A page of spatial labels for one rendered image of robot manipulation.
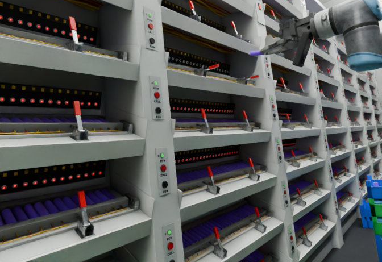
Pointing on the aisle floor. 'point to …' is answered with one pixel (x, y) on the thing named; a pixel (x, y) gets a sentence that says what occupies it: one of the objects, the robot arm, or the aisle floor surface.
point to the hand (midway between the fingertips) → (264, 53)
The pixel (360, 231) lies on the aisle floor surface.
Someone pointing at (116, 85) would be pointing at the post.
